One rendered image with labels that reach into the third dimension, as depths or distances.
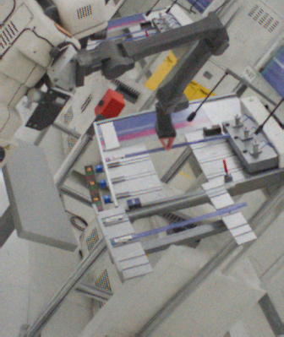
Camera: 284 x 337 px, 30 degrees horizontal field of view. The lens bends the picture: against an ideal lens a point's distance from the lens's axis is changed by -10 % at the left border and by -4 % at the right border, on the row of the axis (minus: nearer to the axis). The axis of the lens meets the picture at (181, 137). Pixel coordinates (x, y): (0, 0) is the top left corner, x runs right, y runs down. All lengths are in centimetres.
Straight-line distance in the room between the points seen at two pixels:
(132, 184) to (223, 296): 76
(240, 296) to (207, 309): 17
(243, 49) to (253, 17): 24
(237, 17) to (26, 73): 201
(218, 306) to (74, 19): 159
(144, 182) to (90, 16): 84
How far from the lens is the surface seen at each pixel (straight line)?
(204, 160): 231
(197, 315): 266
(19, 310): 253
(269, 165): 222
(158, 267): 198
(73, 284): 228
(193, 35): 171
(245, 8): 347
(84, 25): 167
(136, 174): 228
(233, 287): 259
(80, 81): 156
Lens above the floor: 162
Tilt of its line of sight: 15 degrees down
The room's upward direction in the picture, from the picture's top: 39 degrees clockwise
